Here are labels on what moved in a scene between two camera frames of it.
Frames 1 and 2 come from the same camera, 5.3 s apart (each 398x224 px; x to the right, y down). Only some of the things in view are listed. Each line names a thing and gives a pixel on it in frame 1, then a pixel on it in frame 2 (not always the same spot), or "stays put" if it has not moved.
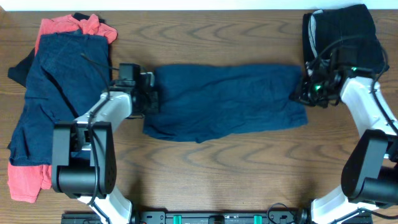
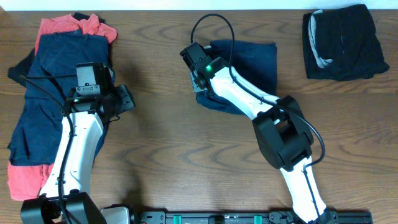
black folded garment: [323, 30] stays put
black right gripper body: [316, 94] to [194, 76]
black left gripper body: [147, 104] to [119, 101]
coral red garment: [27, 182] stays put
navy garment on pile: [68, 73] stays put
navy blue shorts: [198, 101] to [255, 65]
